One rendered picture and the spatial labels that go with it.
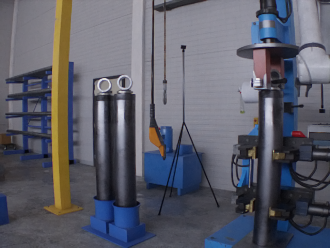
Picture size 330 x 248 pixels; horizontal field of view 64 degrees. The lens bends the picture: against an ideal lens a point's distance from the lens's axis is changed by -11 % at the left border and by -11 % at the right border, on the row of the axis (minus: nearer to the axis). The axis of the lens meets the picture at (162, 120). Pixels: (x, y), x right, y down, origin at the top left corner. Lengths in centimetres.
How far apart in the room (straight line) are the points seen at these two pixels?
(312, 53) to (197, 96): 382
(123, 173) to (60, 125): 131
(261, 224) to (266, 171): 46
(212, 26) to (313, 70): 386
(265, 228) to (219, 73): 311
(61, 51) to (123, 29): 301
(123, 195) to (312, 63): 211
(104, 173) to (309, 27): 237
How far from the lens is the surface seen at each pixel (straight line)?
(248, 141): 278
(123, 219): 298
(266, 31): 255
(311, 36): 166
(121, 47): 667
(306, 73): 154
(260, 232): 263
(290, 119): 287
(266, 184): 249
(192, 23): 551
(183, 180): 462
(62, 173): 392
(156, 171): 490
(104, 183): 314
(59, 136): 384
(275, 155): 238
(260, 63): 233
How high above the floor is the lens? 128
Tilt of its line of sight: 1 degrees down
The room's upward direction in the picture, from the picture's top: straight up
